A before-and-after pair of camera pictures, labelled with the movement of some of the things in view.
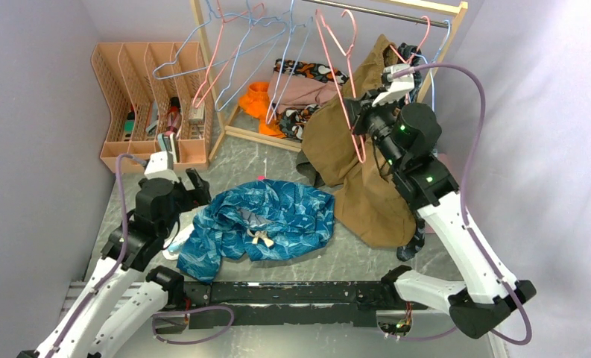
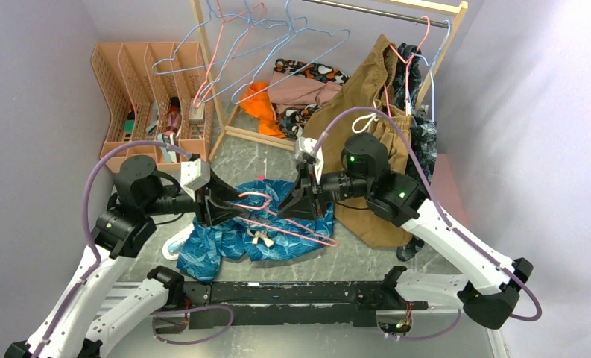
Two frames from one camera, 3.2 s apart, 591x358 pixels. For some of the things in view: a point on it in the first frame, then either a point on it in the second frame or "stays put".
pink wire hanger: (320, 14) → (266, 208)
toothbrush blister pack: (171, 251) stays put
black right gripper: (360, 110) → (299, 204)
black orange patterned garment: (293, 120) stays put
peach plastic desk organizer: (159, 100) stays put
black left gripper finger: (202, 186) → (222, 201)
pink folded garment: (285, 90) stays put
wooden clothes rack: (459, 7) stays put
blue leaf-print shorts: (264, 219) stays put
